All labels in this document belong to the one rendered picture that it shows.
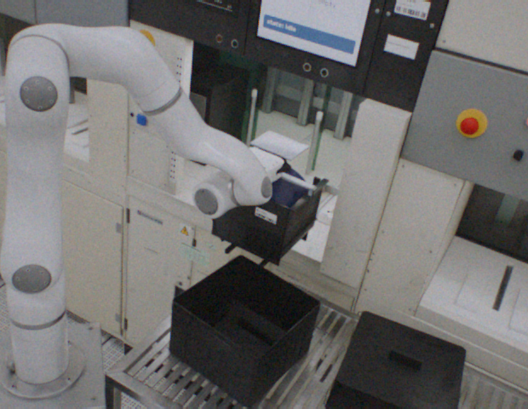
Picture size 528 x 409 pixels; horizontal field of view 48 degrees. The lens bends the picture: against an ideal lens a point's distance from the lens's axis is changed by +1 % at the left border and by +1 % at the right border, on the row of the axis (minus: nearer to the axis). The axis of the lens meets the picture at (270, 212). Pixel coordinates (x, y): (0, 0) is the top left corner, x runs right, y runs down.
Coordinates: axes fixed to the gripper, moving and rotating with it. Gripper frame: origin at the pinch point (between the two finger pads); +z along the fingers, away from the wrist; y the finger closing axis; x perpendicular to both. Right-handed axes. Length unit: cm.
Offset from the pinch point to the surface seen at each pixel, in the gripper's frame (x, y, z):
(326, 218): -36, 6, 35
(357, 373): -39, 39, -18
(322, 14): 31.8, -1.7, 15.2
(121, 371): -49, -11, -44
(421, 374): -38, 53, -8
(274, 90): -28, -53, 101
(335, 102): -26, -25, 105
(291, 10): 30.5, -10.0, 15.1
